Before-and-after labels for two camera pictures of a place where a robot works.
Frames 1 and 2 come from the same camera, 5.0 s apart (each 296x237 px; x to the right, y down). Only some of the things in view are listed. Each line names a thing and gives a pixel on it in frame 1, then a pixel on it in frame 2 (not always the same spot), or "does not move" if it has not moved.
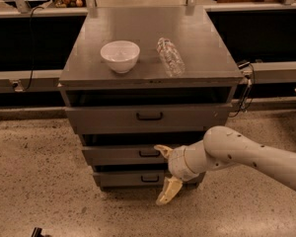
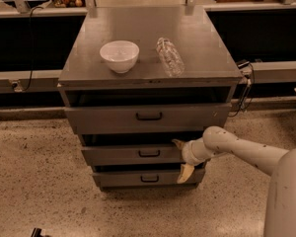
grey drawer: x=139 y=155 does not move
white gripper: x=177 y=162 → x=186 y=152
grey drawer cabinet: x=140 y=77 does not move
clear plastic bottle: x=172 y=59 does not move
